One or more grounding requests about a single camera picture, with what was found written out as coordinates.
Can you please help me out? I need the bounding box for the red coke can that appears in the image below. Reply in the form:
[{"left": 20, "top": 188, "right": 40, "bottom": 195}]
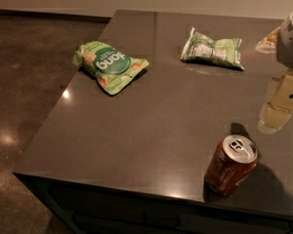
[{"left": 205, "top": 135, "right": 258, "bottom": 197}]

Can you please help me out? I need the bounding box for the dark counter cabinet base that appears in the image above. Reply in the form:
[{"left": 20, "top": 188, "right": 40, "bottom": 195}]
[{"left": 14, "top": 172, "right": 293, "bottom": 234}]

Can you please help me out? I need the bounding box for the green white snack bag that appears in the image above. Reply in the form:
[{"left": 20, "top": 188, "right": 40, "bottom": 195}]
[{"left": 181, "top": 27, "right": 244, "bottom": 71}]

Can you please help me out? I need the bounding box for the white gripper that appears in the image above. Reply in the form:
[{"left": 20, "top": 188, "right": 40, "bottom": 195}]
[{"left": 257, "top": 10, "right": 293, "bottom": 134}]

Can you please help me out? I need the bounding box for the green dang chips bag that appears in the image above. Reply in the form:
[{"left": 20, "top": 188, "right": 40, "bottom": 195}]
[{"left": 72, "top": 41, "right": 148, "bottom": 96}]

